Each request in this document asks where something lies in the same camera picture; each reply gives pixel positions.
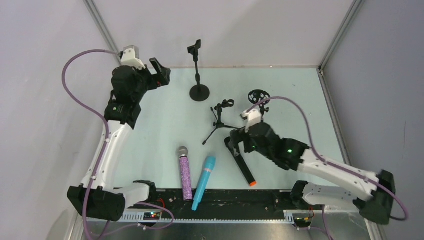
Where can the black round-base microphone stand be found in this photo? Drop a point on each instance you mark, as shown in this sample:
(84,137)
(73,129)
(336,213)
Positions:
(199,92)

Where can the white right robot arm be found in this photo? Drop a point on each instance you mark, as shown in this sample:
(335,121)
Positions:
(371,193)

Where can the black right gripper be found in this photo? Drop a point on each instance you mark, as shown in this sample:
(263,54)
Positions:
(240,136)

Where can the small black tripod microphone stand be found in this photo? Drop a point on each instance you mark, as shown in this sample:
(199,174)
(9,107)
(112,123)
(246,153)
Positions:
(217,112)

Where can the blue microphone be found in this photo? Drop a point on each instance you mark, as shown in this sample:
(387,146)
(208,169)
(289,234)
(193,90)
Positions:
(207,169)

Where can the black microphone orange tip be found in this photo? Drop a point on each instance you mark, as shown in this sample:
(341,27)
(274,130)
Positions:
(242,165)

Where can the purple glitter microphone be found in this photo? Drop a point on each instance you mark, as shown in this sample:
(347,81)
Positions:
(185,175)

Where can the black shock-mount tripod stand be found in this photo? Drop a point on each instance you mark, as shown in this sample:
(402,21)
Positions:
(258,95)

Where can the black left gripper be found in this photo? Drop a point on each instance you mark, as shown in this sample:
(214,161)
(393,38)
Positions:
(154,77)

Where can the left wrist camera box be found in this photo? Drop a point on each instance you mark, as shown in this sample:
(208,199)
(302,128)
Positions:
(130,57)

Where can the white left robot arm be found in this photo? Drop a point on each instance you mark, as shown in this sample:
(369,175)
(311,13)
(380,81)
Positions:
(96,196)

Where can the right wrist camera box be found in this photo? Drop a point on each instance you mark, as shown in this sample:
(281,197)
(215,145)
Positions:
(251,118)

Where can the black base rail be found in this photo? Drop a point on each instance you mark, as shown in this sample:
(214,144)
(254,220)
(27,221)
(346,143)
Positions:
(228,205)

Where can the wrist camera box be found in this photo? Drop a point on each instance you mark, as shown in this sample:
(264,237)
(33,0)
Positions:
(251,118)
(130,57)

